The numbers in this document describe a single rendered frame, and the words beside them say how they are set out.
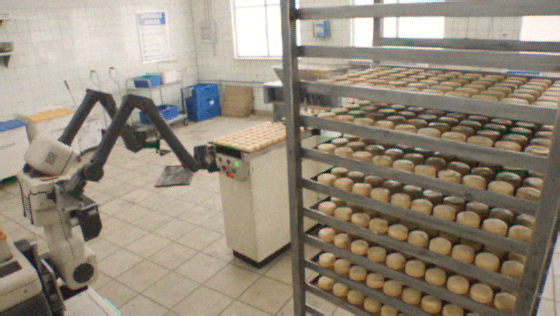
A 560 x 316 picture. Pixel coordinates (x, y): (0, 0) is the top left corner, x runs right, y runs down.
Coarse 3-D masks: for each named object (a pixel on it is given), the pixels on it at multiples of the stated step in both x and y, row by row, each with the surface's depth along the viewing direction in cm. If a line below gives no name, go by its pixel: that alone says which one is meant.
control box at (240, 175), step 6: (222, 156) 253; (228, 156) 252; (222, 162) 255; (234, 162) 246; (240, 162) 242; (222, 168) 257; (228, 168) 252; (234, 168) 248; (240, 168) 244; (222, 174) 259; (228, 174) 254; (234, 174) 250; (240, 174) 246; (240, 180) 248; (246, 180) 248
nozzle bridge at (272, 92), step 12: (264, 84) 309; (276, 84) 305; (264, 96) 313; (276, 96) 316; (300, 96) 299; (324, 96) 284; (336, 96) 267; (276, 108) 323; (312, 108) 288; (324, 108) 281; (276, 120) 326
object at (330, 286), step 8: (320, 280) 121; (328, 280) 121; (320, 288) 121; (328, 288) 120; (336, 288) 117; (344, 288) 117; (336, 296) 116; (344, 296) 116; (352, 296) 113; (360, 296) 113; (368, 296) 115; (352, 304) 113; (360, 304) 112; (368, 304) 109; (376, 304) 109; (384, 304) 112; (368, 312) 109; (376, 312) 109; (384, 312) 106; (392, 312) 105; (400, 312) 108
